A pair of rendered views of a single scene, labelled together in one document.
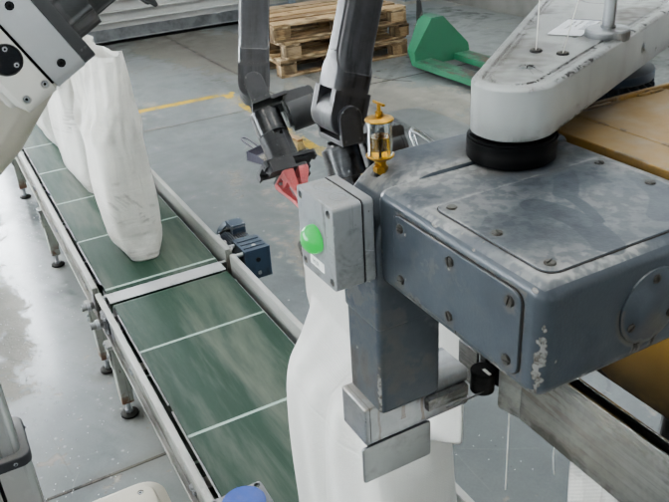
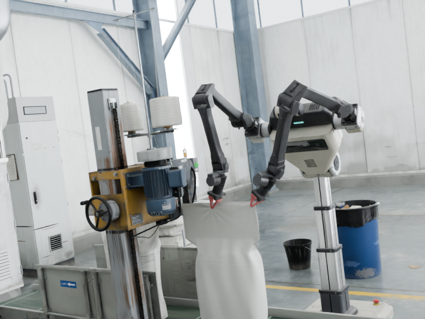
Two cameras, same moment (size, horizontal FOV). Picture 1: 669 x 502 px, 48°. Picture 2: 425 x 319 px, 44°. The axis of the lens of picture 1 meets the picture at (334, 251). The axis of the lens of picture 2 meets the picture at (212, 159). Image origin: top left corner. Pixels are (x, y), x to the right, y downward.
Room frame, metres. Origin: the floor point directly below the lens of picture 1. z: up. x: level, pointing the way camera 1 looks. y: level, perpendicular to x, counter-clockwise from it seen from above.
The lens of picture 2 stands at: (3.55, -1.42, 1.47)
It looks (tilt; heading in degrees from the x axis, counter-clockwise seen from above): 3 degrees down; 151
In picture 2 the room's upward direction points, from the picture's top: 7 degrees counter-clockwise
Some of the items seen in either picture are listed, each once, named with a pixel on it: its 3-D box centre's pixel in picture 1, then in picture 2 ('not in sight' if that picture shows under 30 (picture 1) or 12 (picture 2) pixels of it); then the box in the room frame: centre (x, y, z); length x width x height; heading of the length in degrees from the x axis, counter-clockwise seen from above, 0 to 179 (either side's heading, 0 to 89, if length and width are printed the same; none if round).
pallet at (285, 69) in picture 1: (325, 49); not in sight; (6.76, -0.03, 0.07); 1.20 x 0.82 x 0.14; 115
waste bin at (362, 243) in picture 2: not in sight; (356, 238); (-0.09, 1.97, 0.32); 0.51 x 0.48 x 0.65; 117
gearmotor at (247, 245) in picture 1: (237, 245); not in sight; (2.50, 0.36, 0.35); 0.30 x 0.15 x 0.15; 27
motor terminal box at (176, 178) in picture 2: not in sight; (178, 180); (1.12, -0.31, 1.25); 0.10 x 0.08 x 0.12; 142
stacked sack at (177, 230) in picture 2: not in sight; (163, 228); (-2.05, 0.88, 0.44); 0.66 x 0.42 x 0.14; 21
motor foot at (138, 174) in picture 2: not in sight; (140, 179); (0.99, -0.46, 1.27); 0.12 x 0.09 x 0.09; 117
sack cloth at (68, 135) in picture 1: (74, 98); not in sight; (3.24, 1.08, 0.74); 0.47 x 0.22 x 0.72; 28
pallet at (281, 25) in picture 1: (322, 16); not in sight; (6.74, -0.03, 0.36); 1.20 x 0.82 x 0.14; 113
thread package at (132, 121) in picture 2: not in sight; (129, 117); (0.75, -0.38, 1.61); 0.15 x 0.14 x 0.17; 27
